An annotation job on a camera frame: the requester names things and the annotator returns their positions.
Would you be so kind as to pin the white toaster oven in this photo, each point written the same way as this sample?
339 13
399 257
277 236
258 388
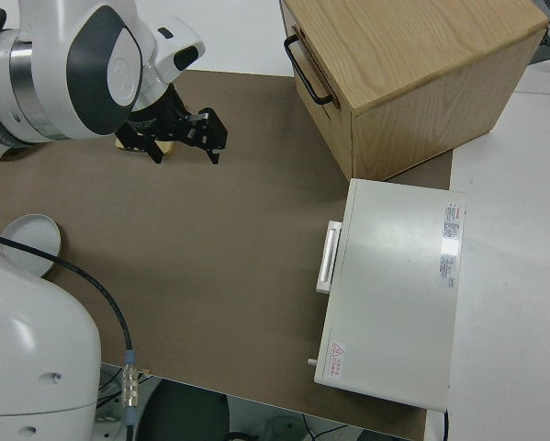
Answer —
394 285

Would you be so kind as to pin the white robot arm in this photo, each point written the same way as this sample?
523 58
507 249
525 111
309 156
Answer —
36 69

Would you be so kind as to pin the brown table mat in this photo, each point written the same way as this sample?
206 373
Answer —
210 252

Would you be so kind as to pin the gray plate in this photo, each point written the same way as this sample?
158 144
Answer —
31 239

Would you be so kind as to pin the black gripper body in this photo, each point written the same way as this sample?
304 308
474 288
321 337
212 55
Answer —
164 121

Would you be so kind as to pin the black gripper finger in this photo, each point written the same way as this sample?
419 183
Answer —
151 149
216 138

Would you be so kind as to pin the light wooden drawer cabinet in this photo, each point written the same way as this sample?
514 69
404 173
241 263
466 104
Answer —
417 55

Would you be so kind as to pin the wooden mug tree stand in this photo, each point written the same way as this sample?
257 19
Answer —
166 148

